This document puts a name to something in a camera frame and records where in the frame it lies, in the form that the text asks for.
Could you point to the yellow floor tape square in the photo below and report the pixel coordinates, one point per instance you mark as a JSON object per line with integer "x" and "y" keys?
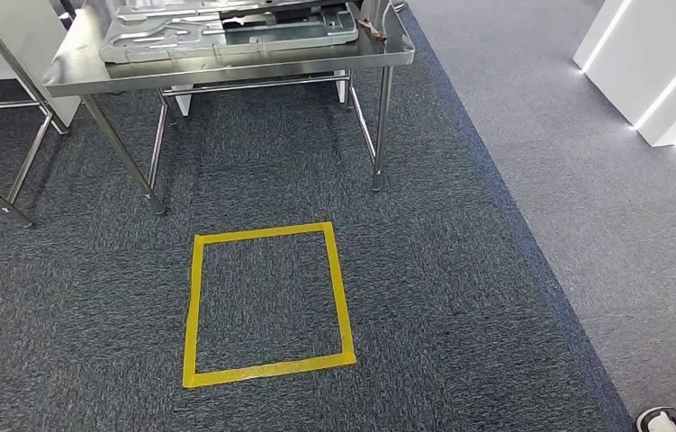
{"x": 266, "y": 369}

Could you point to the stamped sheet metal panel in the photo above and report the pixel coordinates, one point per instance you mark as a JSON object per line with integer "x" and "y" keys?
{"x": 313, "y": 42}

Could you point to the stainless steel workbench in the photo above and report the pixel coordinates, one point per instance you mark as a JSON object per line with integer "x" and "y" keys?
{"x": 224, "y": 71}

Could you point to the chrome stool base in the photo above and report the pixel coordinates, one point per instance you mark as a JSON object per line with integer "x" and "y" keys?
{"x": 398, "y": 5}

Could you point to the stainless steel table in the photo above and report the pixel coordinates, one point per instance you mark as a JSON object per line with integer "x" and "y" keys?
{"x": 27, "y": 155}

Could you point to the small brown rusty tool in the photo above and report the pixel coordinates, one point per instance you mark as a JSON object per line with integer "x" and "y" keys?
{"x": 371, "y": 28}

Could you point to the white block with light strips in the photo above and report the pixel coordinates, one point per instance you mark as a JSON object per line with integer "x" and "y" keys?
{"x": 659, "y": 59}

